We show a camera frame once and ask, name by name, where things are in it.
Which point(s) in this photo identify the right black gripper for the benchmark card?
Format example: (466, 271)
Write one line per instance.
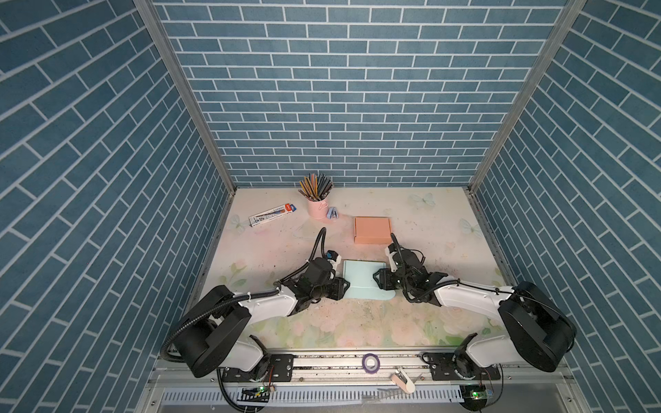
(383, 279)

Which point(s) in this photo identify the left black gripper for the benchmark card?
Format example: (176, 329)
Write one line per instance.
(339, 291)

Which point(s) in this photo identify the light blue paper box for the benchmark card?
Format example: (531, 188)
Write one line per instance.
(360, 275)

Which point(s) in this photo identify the orange paper box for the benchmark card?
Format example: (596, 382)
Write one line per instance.
(372, 230)

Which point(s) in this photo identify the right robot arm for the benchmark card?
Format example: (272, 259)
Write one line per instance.
(536, 331)

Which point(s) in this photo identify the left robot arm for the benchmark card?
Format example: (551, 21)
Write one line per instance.
(208, 335)

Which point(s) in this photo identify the white pen box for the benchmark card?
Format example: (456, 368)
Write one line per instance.
(272, 214)

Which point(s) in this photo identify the small blue stapler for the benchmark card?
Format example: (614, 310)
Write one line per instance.
(332, 213)

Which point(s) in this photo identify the pink pencil cup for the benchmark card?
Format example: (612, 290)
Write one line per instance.
(318, 210)

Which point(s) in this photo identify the purple tape roll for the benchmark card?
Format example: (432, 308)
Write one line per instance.
(370, 363)

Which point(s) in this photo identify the white pink clip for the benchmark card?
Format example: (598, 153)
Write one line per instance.
(403, 381)

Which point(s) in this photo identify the bundle of coloured pencils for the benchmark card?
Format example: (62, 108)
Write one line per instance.
(315, 187)

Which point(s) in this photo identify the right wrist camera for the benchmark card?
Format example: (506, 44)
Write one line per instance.
(394, 257)

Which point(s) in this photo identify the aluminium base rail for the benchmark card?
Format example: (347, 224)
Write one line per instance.
(333, 380)

